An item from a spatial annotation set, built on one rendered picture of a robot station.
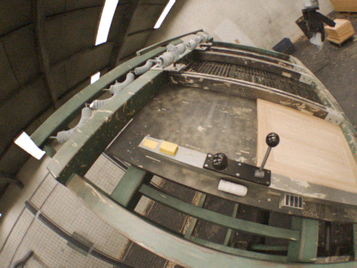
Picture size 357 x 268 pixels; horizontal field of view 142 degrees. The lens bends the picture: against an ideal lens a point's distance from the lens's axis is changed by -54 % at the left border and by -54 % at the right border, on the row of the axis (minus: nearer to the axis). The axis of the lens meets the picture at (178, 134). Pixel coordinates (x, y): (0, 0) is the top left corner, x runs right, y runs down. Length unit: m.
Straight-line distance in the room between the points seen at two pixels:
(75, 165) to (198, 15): 5.78
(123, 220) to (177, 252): 0.15
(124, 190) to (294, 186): 0.54
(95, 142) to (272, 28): 5.76
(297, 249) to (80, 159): 0.77
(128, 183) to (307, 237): 0.63
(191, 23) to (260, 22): 2.53
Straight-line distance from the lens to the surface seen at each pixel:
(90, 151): 0.53
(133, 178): 0.49
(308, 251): 0.57
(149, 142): 0.46
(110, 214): 0.39
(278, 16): 5.82
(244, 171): 0.40
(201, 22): 5.85
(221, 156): 0.27
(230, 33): 4.29
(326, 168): 0.66
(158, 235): 0.34
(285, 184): 0.45
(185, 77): 0.79
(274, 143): 0.36
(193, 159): 0.40
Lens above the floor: 1.66
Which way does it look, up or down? 12 degrees down
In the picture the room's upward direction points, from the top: 51 degrees counter-clockwise
